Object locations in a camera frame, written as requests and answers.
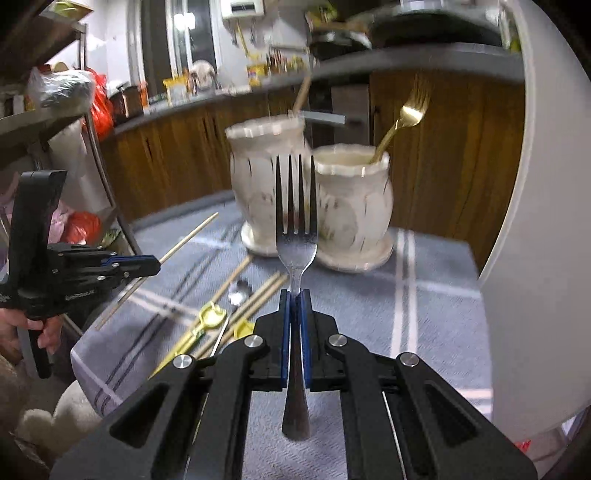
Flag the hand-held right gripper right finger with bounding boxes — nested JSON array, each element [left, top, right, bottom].
[[298, 290, 539, 480]]

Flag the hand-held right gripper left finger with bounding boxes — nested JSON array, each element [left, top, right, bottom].
[[50, 290, 293, 480]]

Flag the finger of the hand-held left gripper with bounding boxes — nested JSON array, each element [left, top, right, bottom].
[[69, 273, 131, 296], [105, 255, 161, 277]]

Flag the wooden chopstick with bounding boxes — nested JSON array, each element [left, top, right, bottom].
[[210, 256, 253, 306], [292, 76, 312, 116], [230, 272, 282, 326], [95, 212, 219, 331], [194, 276, 288, 360]]

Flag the silver spoon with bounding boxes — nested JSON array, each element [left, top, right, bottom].
[[211, 279, 253, 357]]

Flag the silver fork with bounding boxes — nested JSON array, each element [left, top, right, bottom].
[[276, 154, 318, 440]]

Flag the tall white ceramic jar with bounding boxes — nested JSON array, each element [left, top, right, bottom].
[[225, 115, 315, 257]]

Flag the short white ceramic jar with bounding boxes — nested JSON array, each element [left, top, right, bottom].
[[310, 144, 395, 272]]

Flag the gold fork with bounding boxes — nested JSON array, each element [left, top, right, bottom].
[[369, 76, 431, 163]]

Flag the person's left hand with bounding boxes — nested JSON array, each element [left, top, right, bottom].
[[0, 307, 63, 356]]

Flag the red plastic bag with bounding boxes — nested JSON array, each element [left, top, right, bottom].
[[85, 69, 114, 142], [60, 211, 102, 245]]

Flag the blue-grey plaid tablecloth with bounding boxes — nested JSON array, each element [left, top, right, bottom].
[[69, 189, 492, 480]]

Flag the metal shelf rack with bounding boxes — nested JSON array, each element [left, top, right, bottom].
[[0, 0, 144, 259]]

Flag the wooden lower cabinets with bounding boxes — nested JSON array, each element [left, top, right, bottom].
[[99, 69, 527, 271]]

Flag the cream fluffy clothing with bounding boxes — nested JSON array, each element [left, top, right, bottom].
[[0, 354, 103, 462]]

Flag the clear bag of greens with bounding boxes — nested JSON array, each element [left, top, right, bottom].
[[27, 68, 96, 110]]

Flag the yellow food bag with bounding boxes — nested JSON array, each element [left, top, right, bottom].
[[163, 76, 190, 105]]

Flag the white cloth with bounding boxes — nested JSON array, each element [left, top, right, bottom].
[[191, 60, 218, 91]]

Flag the kitchen window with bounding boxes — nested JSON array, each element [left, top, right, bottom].
[[139, 0, 219, 93]]

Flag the stainless built-in oven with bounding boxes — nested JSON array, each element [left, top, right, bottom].
[[305, 84, 371, 151]]

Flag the white water heater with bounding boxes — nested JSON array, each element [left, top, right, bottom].
[[221, 0, 267, 19]]

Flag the grey kitchen countertop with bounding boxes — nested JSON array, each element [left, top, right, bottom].
[[108, 42, 525, 136]]

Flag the black wok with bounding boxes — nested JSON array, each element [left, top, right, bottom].
[[307, 32, 374, 62]]

